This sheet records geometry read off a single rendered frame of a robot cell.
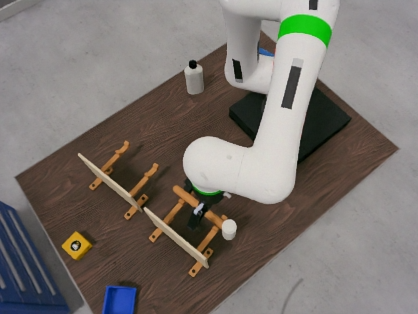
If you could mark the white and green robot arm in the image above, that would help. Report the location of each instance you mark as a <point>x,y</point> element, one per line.
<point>265,172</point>

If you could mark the blue plastic bin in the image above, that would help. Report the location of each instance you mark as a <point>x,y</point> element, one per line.
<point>118,300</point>

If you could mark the white bottle with black cap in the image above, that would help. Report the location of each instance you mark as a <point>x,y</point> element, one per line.
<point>194,78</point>

